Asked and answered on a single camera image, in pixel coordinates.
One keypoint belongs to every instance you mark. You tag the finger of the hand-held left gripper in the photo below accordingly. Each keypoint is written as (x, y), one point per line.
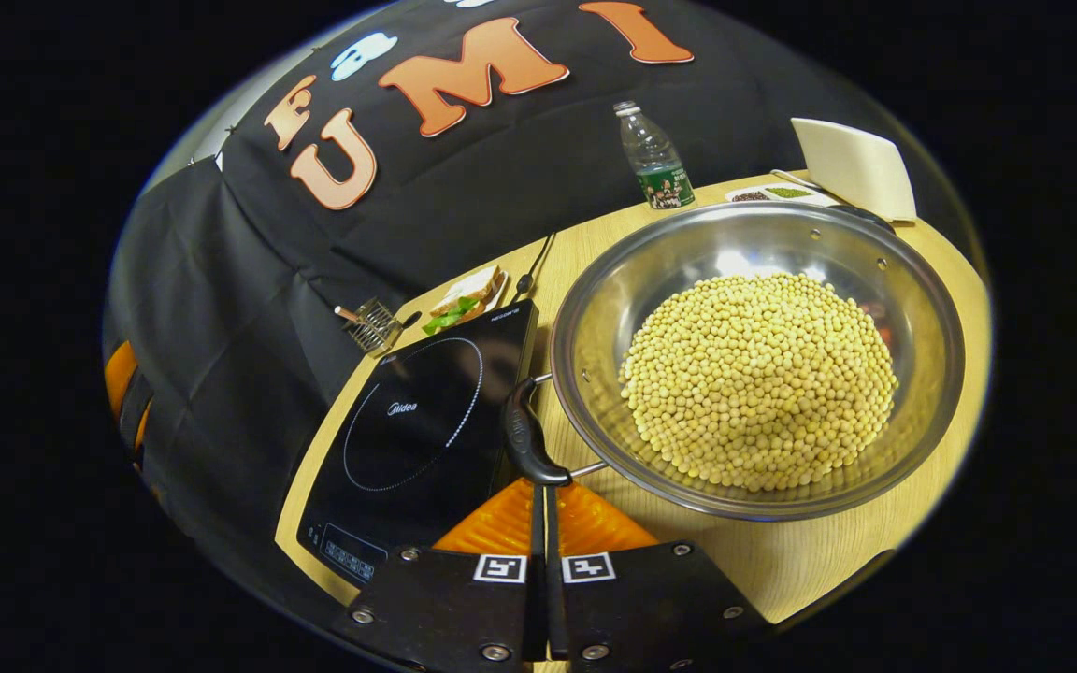
(120, 379)

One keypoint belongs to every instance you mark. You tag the clear plastic water bottle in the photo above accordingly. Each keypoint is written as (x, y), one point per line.
(655, 159)

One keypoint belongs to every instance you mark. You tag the white box-shaped container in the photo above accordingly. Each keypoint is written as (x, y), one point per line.
(856, 168)

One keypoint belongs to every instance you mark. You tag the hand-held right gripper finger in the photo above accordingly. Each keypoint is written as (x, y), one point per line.
(538, 533)
(552, 561)

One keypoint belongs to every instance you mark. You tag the white tray with seeds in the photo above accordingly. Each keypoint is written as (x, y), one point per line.
(782, 194)

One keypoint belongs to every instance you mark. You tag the sandwich with lettuce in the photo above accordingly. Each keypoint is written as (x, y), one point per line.
(464, 299)

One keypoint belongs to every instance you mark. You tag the black backdrop cloth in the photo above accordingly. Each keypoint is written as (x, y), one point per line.
(501, 187)

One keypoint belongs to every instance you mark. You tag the black induction cooktop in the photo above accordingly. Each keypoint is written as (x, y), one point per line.
(408, 421)

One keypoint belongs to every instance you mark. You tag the black table grommet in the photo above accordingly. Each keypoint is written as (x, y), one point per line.
(412, 319)

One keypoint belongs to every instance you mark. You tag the pile of yellow soybeans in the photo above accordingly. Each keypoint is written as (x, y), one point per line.
(763, 383)

